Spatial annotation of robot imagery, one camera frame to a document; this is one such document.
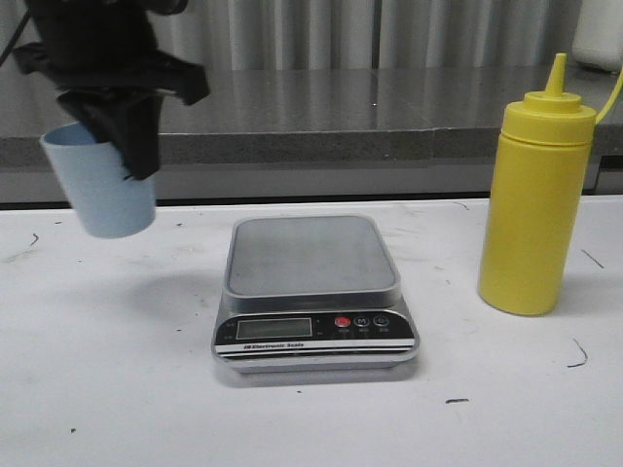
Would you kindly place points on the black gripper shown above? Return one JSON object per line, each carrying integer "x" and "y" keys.
{"x": 107, "y": 45}

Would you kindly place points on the light blue plastic cup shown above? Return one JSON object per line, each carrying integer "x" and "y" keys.
{"x": 108, "y": 201}

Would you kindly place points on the yellow squeeze bottle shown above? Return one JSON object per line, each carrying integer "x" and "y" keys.
{"x": 542, "y": 155}

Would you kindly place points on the silver digital kitchen scale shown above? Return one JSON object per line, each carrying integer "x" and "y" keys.
{"x": 310, "y": 293}

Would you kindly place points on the white container in background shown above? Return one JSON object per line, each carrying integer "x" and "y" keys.
{"x": 597, "y": 40}

